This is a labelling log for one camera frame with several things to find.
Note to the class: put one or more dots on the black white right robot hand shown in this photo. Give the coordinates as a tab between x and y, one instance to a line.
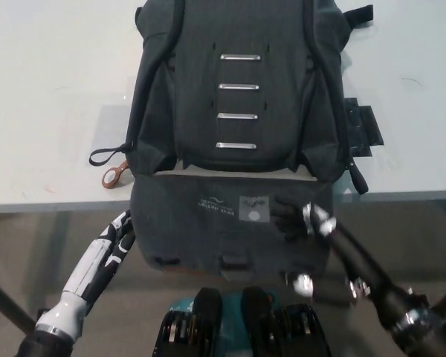
357	260

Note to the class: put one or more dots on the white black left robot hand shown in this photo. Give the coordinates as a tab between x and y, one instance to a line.
93	264

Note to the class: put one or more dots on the dark grey backpack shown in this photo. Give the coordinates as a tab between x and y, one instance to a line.
238	122

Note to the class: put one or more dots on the grey tape rectangle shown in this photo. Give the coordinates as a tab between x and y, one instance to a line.
111	126

